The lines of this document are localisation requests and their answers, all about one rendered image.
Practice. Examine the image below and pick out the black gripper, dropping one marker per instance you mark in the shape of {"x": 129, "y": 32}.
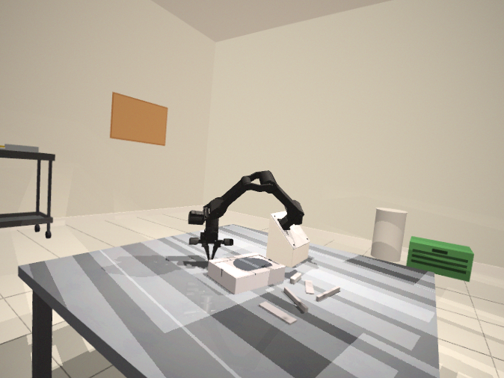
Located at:
{"x": 211, "y": 237}

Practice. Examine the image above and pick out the grey metal disc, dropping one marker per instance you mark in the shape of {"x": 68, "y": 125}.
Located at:
{"x": 249, "y": 264}

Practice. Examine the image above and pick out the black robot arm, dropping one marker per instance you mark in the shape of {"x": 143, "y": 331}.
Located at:
{"x": 218, "y": 206}

